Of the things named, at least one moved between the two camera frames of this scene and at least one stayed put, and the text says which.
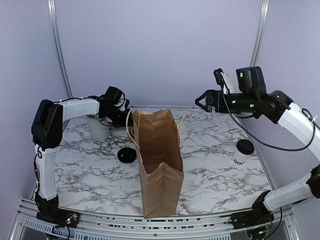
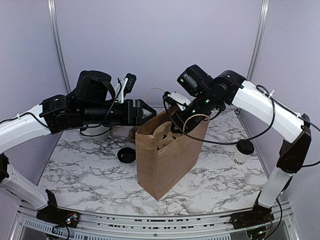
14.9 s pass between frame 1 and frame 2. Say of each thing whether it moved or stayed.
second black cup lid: stayed
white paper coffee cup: stayed
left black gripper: moved
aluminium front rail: stayed
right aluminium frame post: stayed
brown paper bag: moved
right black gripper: moved
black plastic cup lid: stayed
